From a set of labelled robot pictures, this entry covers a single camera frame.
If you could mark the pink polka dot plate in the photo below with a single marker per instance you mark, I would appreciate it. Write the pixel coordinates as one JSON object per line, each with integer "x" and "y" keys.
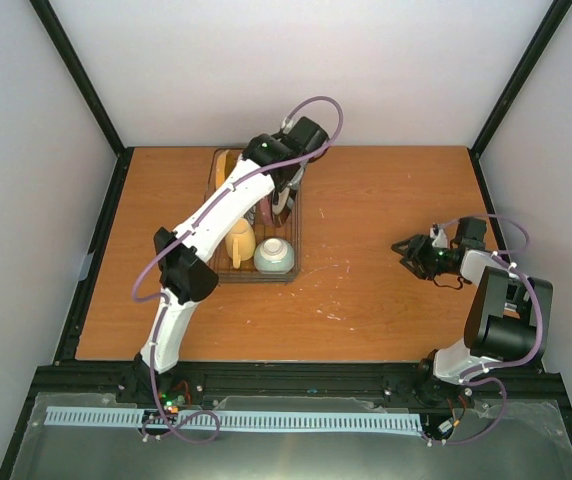
{"x": 266, "y": 210}

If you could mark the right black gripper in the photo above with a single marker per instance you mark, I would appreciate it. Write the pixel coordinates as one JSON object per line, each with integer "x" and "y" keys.
{"x": 417, "y": 260}

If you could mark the light blue slotted cable duct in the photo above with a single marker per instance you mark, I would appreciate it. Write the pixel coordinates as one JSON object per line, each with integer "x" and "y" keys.
{"x": 238, "y": 421}

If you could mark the black frame post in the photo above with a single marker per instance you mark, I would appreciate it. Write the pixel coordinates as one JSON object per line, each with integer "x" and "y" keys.
{"x": 66, "y": 51}
{"x": 537, "y": 45}

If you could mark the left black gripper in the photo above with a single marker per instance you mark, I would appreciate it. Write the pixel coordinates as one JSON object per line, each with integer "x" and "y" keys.
{"x": 293, "y": 186}

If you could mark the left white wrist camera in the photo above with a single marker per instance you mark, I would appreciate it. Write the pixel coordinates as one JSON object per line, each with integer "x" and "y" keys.
{"x": 287, "y": 124}

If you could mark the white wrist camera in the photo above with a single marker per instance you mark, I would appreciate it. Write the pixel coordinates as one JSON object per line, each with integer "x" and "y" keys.
{"x": 438, "y": 236}
{"x": 287, "y": 124}

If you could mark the white blue striped plate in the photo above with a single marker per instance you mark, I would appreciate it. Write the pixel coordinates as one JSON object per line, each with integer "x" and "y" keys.
{"x": 250, "y": 215}

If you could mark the light green ceramic bowl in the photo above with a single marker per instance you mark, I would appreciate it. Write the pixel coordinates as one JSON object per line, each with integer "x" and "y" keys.
{"x": 274, "y": 256}

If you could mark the black aluminium frame rail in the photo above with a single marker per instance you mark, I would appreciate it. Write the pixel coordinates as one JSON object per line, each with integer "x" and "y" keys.
{"x": 396, "y": 385}

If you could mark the left black frame post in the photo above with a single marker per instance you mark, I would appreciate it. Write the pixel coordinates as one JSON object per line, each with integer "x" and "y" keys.
{"x": 66, "y": 51}

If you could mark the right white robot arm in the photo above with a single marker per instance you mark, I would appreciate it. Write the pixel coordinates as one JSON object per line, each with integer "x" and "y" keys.
{"x": 508, "y": 321}

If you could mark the black striped plate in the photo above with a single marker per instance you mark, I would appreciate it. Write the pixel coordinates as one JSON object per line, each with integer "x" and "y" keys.
{"x": 282, "y": 203}

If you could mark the yellow ceramic mug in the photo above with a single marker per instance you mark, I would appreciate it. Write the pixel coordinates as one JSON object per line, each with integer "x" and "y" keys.
{"x": 240, "y": 242}

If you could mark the right black frame post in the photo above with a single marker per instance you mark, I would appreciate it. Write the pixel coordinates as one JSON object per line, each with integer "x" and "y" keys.
{"x": 537, "y": 45}

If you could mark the grey wire dish rack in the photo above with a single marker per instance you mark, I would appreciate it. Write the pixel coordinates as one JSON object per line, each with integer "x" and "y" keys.
{"x": 290, "y": 231}

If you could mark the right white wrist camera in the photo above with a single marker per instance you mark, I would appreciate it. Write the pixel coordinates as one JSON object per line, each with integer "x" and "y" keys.
{"x": 438, "y": 236}

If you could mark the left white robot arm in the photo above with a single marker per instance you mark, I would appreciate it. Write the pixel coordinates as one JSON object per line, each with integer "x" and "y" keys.
{"x": 179, "y": 275}

